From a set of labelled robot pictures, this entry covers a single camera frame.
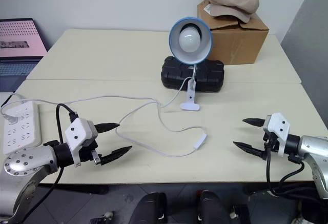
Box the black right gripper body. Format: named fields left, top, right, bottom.
left=262, top=130, right=280, bottom=156

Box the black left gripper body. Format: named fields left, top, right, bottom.
left=78, top=139, right=103, bottom=166

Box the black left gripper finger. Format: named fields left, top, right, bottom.
left=94, top=122, right=121, bottom=134
left=99, top=146, right=133, bottom=166

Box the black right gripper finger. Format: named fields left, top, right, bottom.
left=232, top=141, right=268, bottom=161
left=242, top=117, right=265, bottom=128

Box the blue clip desk lamp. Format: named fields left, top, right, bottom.
left=168, top=16, right=214, bottom=112

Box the dark rounded shape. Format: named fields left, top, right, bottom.
left=195, top=190, right=233, bottom=224
left=132, top=192, right=168, bottom=224

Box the white power strip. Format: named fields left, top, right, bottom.
left=2, top=100, right=42, bottom=156

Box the brown cardboard box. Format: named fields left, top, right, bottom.
left=196, top=0, right=270, bottom=66

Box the white power plug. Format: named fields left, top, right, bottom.
left=0, top=106, right=19, bottom=127

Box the black plastic tool case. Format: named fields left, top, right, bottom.
left=160, top=56, right=226, bottom=93

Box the white light bulb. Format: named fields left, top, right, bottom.
left=178, top=26, right=202, bottom=54

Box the laptop with pink screen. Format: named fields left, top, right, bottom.
left=0, top=17, right=49, bottom=93

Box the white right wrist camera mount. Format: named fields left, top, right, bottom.
left=263, top=113, right=292, bottom=157

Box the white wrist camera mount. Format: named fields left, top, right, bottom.
left=64, top=117, right=99, bottom=168
left=263, top=113, right=292, bottom=157

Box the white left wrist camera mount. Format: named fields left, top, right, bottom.
left=64, top=117, right=99, bottom=168

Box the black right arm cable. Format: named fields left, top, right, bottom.
left=263, top=141, right=321, bottom=202

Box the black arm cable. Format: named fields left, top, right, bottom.
left=14, top=103, right=79, bottom=224
left=263, top=141, right=321, bottom=202

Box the white lamp power cord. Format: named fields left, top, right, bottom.
left=0, top=77, right=203, bottom=158

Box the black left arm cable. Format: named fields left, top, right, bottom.
left=14, top=103, right=79, bottom=224

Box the white inline cord switch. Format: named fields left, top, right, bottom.
left=194, top=133, right=209, bottom=150

